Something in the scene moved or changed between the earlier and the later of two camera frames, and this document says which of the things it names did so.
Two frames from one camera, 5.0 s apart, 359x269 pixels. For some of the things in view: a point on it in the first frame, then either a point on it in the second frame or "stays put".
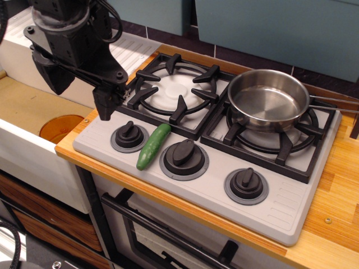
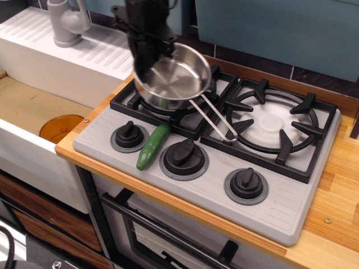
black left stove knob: x=129 y=138 stays put
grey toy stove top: x=176 y=134 stays put
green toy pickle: x=154 y=143 stays put
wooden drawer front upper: x=49 y=209 stays put
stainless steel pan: x=272 y=100 to x=174 y=83
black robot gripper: x=80 y=37 to x=147 y=22
